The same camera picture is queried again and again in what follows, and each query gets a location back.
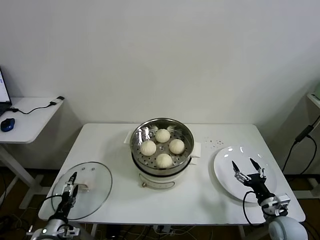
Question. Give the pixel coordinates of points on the white electric cooker base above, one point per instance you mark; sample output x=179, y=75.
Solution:
x=157, y=182

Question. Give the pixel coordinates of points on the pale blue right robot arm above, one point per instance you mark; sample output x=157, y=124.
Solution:
x=287, y=227

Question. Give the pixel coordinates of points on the large white plate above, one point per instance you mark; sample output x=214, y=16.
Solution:
x=225, y=160

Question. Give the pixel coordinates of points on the stainless steel steamer basket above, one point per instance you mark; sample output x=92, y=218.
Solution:
x=187, y=142

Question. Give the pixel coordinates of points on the white steamed baozi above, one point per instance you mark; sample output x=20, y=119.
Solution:
x=177, y=146
x=148, y=147
x=164, y=160
x=162, y=135

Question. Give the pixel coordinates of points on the round glass pot lid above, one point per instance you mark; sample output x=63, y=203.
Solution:
x=97, y=180

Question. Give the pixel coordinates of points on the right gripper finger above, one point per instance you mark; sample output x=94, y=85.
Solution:
x=240, y=175
x=260, y=170

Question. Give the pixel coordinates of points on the blue computer mouse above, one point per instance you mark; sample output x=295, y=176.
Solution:
x=7, y=125

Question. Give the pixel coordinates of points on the white laptop desk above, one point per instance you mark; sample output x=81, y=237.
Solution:
x=30, y=125

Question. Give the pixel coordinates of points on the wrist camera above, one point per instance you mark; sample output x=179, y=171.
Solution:
x=71, y=231
x=282, y=202

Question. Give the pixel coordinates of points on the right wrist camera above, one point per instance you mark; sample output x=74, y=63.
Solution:
x=282, y=202

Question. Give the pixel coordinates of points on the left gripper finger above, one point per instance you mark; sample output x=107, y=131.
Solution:
x=76, y=192
x=70, y=187

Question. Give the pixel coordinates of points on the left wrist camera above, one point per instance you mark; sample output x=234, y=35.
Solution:
x=71, y=231

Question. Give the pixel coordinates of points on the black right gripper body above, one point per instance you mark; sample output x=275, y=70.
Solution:
x=257, y=183

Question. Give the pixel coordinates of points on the white power strip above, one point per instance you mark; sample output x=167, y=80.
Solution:
x=163, y=228

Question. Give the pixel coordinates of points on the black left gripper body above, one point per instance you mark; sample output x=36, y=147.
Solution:
x=67, y=203

